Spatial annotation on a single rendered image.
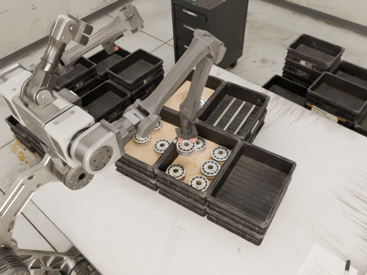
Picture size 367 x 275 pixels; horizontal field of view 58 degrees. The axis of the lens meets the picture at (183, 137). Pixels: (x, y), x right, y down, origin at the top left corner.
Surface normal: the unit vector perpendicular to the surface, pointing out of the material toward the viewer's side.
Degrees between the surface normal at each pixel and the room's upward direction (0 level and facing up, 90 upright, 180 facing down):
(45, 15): 90
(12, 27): 90
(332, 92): 0
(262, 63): 0
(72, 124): 0
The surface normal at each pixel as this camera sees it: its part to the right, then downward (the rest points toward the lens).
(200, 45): -0.24, -0.12
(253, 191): -0.04, -0.66
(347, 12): -0.66, 0.58
